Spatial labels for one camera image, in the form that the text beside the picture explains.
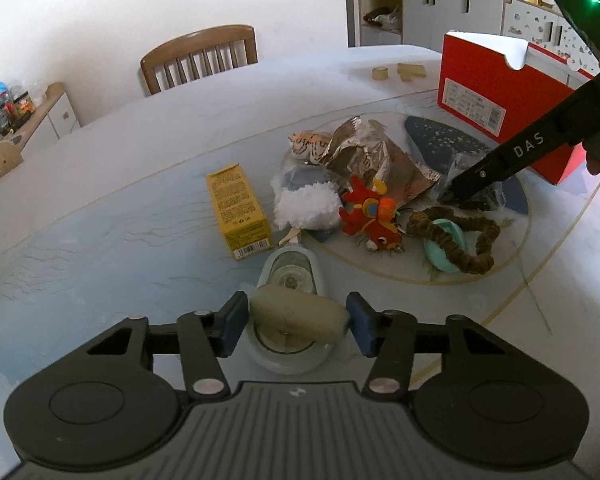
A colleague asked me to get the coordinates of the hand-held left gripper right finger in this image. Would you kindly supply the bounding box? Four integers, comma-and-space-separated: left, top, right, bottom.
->
345, 292, 512, 402

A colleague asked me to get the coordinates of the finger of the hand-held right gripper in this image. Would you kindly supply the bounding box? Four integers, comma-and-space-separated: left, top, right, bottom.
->
446, 146, 514, 206

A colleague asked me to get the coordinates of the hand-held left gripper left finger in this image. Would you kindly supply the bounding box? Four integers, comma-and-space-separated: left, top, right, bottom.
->
86, 291, 251, 402

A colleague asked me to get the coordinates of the dark clear plastic bag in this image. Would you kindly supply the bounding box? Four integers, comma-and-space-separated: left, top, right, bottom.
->
436, 155, 506, 213

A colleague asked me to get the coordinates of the beige sponge roll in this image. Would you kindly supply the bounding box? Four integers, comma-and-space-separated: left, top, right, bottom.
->
250, 286, 352, 345

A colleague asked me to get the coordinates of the white round-window dispenser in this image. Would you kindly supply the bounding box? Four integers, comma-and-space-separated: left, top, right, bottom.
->
244, 245, 342, 375

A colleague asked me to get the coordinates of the red shoe box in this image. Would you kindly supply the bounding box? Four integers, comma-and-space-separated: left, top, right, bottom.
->
437, 31, 599, 186

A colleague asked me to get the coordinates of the silver foil snack bag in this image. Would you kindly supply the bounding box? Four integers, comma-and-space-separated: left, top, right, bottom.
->
319, 116, 444, 207

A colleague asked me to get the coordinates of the brown fuzzy scrunchie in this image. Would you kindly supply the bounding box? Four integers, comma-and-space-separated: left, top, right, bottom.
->
405, 206, 502, 276

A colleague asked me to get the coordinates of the teal round dish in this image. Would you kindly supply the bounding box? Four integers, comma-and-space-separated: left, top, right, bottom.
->
423, 220, 470, 275

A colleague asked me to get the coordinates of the red dragon plush toy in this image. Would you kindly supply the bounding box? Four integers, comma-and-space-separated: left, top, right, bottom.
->
338, 170, 407, 255

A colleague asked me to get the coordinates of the yellow carton box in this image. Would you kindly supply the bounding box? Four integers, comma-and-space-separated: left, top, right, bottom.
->
206, 163, 274, 262

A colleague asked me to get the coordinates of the angular wooden block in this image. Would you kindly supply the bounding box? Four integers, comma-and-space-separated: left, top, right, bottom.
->
397, 63, 427, 83

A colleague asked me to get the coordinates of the white fluffy pompom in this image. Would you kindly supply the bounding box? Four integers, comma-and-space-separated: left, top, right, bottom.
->
272, 183, 342, 232

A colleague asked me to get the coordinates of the tiger plush toy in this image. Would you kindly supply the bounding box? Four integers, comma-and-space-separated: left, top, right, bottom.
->
287, 130, 339, 164

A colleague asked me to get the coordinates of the wooden slat-back chair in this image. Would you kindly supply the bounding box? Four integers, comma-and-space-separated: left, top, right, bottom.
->
140, 24, 259, 97

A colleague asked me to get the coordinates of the white wooden sideboard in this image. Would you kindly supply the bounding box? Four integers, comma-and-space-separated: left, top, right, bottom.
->
8, 82, 81, 155

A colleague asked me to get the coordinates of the pile of colourful toys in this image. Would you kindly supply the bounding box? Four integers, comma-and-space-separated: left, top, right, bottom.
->
0, 79, 37, 137

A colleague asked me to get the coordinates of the grey wall cabinet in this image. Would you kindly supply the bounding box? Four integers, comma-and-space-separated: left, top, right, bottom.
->
354, 0, 600, 71

